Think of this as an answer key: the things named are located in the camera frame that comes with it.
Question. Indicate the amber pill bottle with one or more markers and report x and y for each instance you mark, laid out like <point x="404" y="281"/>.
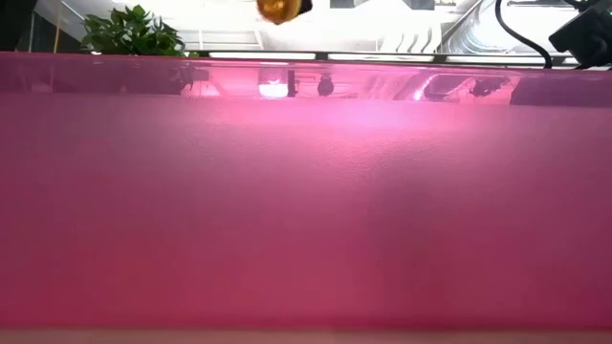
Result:
<point x="277" y="10"/>

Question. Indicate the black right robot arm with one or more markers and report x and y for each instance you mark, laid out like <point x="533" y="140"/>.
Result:
<point x="585" y="38"/>

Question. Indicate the pink translucent plastic basket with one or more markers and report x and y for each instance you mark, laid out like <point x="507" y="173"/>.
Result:
<point x="306" y="215"/>

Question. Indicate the green leafy potted plant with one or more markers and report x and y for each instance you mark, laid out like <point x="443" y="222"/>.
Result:
<point x="131" y="33"/>

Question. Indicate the thin yellow stick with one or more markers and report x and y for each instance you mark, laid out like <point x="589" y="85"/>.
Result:
<point x="57" y="40"/>

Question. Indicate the black horizontal window rail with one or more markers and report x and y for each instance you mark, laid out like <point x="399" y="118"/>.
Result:
<point x="382" y="56"/>

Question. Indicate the silver ribbed duct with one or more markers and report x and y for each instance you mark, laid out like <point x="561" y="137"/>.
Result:
<point x="473" y="33"/>

